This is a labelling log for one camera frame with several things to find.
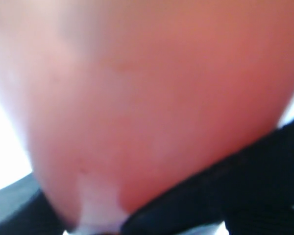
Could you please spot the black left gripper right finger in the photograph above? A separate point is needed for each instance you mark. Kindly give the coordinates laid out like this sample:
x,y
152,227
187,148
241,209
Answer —
x,y
251,191

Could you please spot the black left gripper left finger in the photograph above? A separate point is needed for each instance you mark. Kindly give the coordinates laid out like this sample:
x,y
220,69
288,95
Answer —
x,y
24,210

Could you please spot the red sauce squeeze bottle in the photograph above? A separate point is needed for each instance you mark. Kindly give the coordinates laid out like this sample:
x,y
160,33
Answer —
x,y
118,101

